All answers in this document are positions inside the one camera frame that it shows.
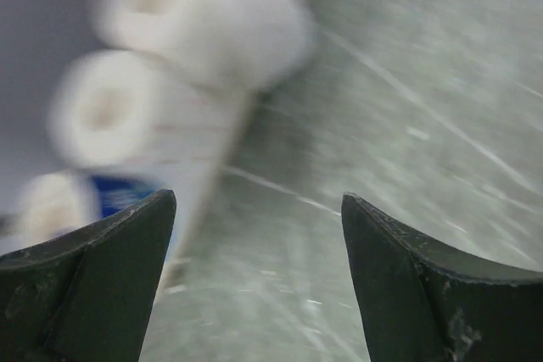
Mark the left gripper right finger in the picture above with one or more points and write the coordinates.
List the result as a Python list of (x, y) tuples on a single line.
[(423, 300)]

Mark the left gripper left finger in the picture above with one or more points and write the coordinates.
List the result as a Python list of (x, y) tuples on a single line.
[(87, 295)]

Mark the blue Tempo roll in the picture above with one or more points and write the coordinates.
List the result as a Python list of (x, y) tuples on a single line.
[(54, 204)]

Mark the plain white toilet roll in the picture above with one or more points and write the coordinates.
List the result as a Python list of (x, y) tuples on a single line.
[(238, 45)]

